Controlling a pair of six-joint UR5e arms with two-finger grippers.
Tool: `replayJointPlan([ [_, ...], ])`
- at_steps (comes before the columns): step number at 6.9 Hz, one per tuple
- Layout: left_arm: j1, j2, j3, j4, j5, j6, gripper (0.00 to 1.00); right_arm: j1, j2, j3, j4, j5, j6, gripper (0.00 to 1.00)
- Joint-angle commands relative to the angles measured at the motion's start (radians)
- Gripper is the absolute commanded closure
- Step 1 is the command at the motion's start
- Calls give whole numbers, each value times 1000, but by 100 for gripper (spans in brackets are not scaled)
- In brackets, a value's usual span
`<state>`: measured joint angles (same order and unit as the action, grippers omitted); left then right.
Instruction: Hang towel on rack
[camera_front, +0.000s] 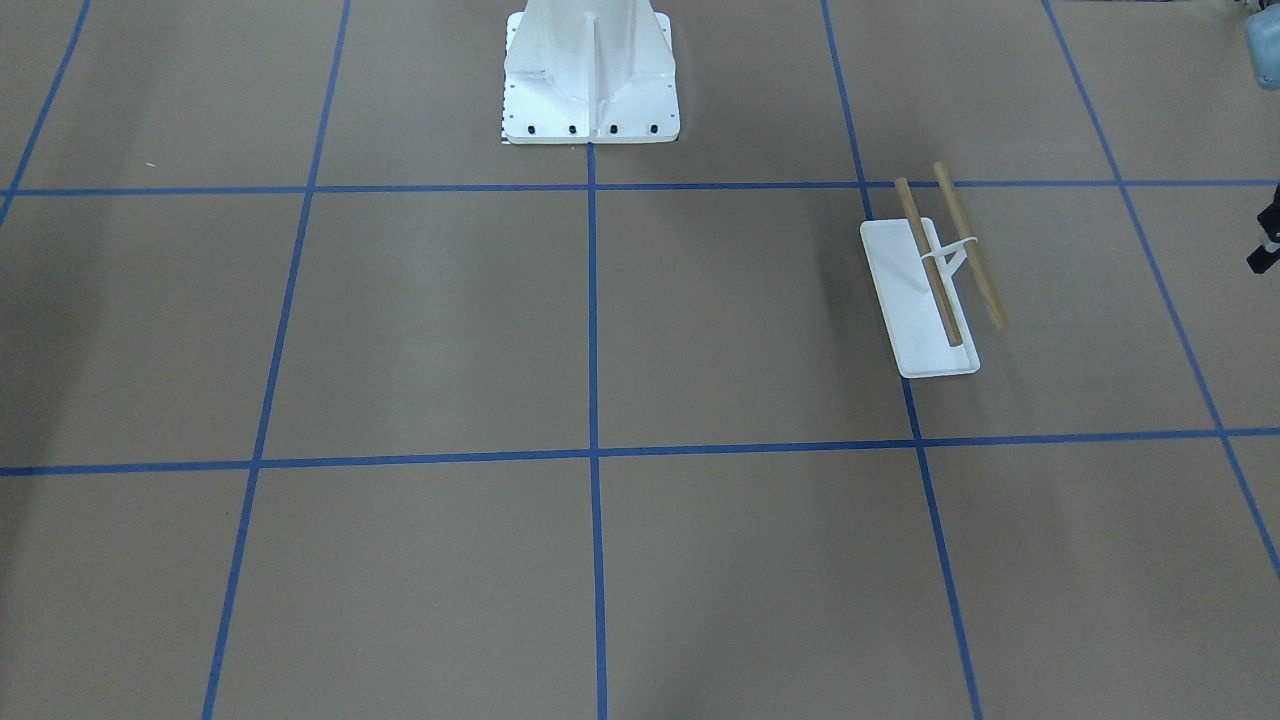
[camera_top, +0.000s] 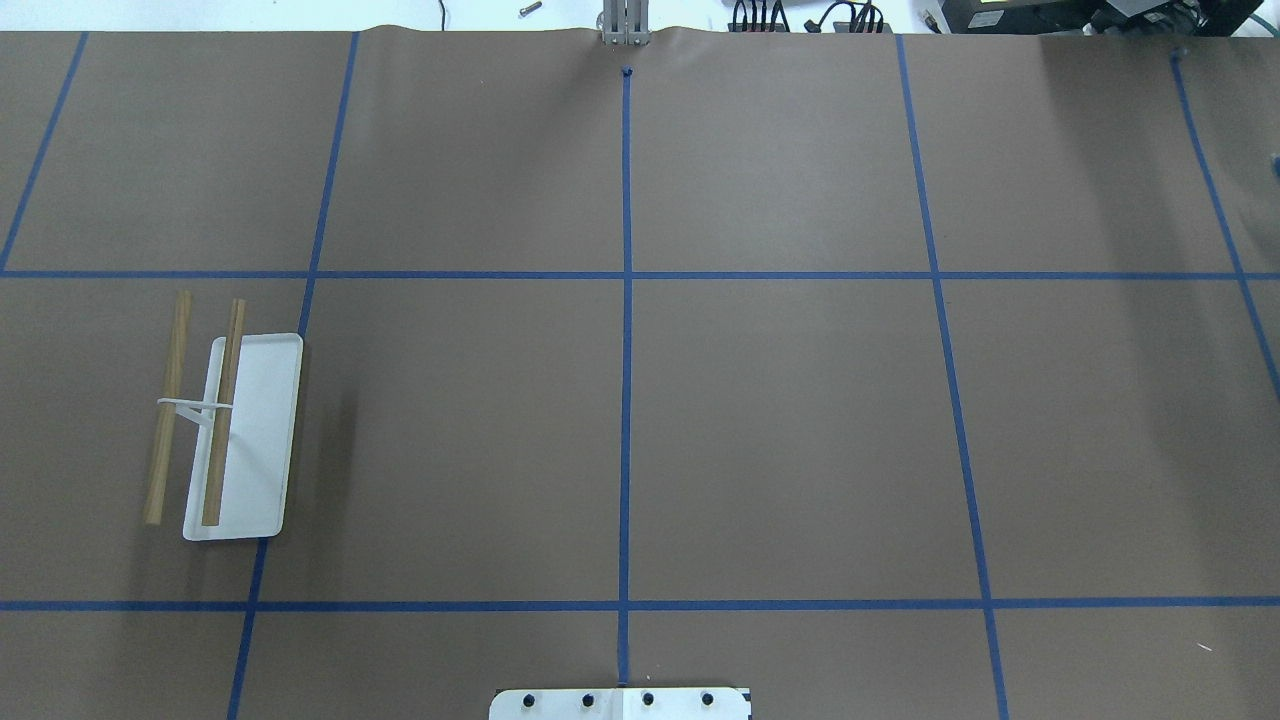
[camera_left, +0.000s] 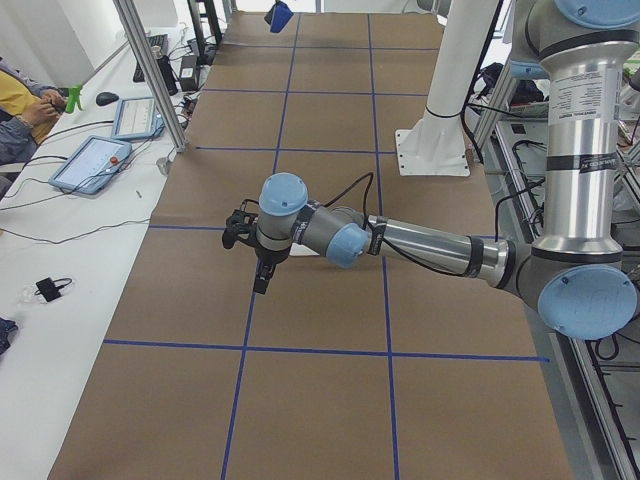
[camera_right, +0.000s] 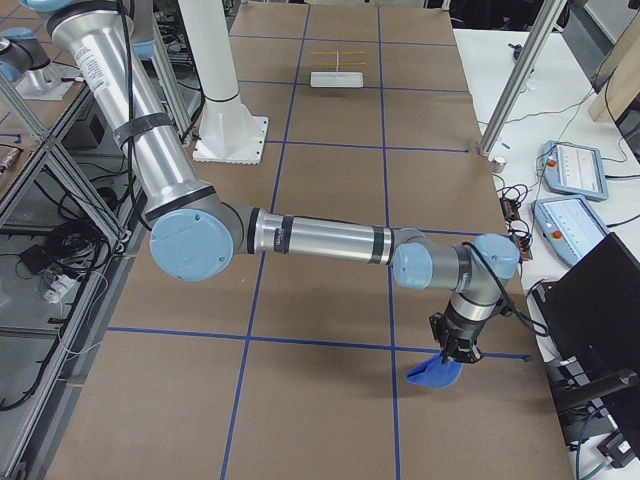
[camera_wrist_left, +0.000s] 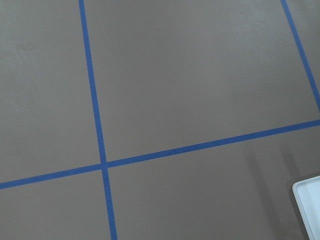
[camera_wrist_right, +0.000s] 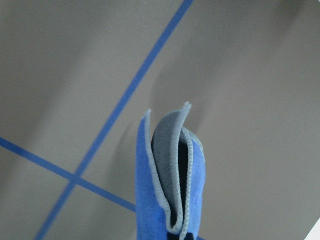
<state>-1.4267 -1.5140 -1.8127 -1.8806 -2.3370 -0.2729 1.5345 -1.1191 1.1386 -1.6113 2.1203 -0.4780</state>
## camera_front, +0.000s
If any white wooden towel rack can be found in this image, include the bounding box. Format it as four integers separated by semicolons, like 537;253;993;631
859;161;1009;379

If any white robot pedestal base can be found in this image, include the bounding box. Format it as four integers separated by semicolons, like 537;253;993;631
500;1;681;145

